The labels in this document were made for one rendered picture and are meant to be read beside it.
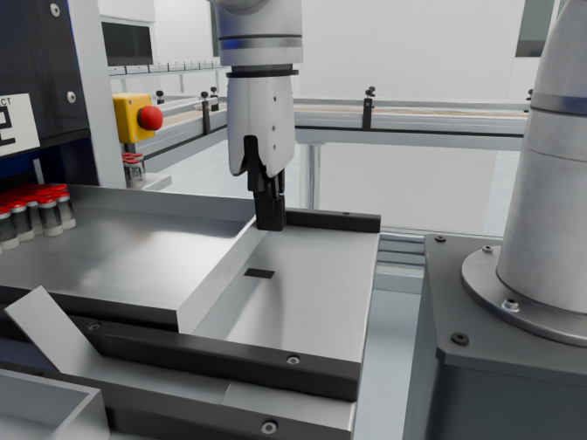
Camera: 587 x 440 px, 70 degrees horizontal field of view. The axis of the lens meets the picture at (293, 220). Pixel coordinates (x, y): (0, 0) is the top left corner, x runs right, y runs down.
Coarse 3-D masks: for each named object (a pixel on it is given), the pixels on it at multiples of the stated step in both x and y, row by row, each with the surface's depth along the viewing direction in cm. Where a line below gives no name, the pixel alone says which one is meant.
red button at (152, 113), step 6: (144, 108) 66; (150, 108) 66; (156, 108) 67; (144, 114) 65; (150, 114) 65; (156, 114) 66; (144, 120) 66; (150, 120) 66; (156, 120) 66; (162, 120) 69; (144, 126) 66; (150, 126) 66; (156, 126) 67
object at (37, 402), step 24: (0, 384) 25; (24, 384) 24; (48, 384) 24; (72, 384) 24; (0, 408) 26; (24, 408) 25; (48, 408) 25; (72, 408) 24; (96, 408) 23; (0, 432) 25; (24, 432) 25; (48, 432) 25; (72, 432) 22; (96, 432) 23
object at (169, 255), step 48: (96, 192) 60; (144, 192) 58; (48, 240) 50; (96, 240) 50; (144, 240) 50; (192, 240) 50; (240, 240) 43; (0, 288) 34; (48, 288) 40; (96, 288) 40; (144, 288) 40; (192, 288) 34
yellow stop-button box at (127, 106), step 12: (120, 96) 64; (132, 96) 65; (144, 96) 68; (120, 108) 64; (132, 108) 65; (120, 120) 65; (132, 120) 65; (120, 132) 66; (132, 132) 65; (144, 132) 69
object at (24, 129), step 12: (0, 96) 44; (12, 96) 45; (24, 96) 47; (12, 108) 45; (24, 108) 47; (0, 120) 44; (12, 120) 45; (24, 120) 47; (0, 132) 44; (12, 132) 46; (24, 132) 47; (36, 132) 49; (12, 144) 46; (24, 144) 47; (36, 144) 49
